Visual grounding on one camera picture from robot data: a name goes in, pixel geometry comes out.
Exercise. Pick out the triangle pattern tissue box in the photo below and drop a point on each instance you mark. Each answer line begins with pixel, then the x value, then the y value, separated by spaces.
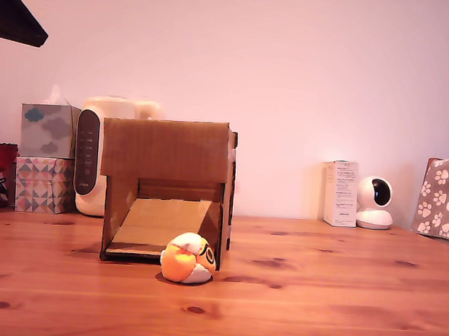
pixel 40 185

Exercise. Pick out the cream electric water boiler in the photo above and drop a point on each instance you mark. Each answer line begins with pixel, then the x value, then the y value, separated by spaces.
pixel 89 201

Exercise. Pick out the cardboard dice tower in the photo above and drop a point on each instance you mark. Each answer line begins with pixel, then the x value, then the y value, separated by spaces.
pixel 164 149

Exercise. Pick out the grey paw print cloth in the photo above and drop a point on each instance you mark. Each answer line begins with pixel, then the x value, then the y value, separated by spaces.
pixel 444 196

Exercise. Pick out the cloud print tissue box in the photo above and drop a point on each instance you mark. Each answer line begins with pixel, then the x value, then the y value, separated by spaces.
pixel 47 130

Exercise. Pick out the white tissue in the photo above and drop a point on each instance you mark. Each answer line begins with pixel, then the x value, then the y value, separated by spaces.
pixel 56 96

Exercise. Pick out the white printed carton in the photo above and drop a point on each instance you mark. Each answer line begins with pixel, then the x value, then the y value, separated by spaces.
pixel 341 194

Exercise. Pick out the small white round camera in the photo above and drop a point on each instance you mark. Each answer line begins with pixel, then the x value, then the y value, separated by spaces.
pixel 374 207

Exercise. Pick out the orange and white footbag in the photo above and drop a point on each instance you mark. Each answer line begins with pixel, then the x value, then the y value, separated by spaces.
pixel 182 262

